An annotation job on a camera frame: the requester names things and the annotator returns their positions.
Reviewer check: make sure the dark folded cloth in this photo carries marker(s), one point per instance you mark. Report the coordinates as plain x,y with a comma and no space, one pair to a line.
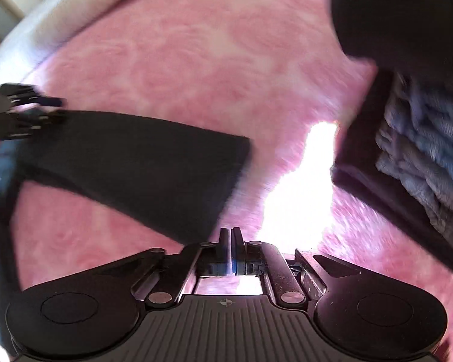
366,181

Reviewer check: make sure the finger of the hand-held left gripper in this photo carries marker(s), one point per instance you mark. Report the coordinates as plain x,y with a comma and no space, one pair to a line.
49,101
47,117

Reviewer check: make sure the black folded garment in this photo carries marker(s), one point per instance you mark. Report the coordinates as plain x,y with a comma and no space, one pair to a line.
396,19

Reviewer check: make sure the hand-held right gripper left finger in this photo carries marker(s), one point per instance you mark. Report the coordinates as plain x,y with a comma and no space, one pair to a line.
222,257

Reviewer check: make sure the pink fluffy blanket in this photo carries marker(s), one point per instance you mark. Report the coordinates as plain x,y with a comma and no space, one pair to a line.
196,83

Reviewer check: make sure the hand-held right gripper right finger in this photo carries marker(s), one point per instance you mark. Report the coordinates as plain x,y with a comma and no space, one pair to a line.
239,260

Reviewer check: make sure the blue-grey folded fluffy cloth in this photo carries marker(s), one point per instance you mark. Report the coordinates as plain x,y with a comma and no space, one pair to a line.
422,147

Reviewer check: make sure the black pants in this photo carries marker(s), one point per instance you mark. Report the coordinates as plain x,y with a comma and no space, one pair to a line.
143,166

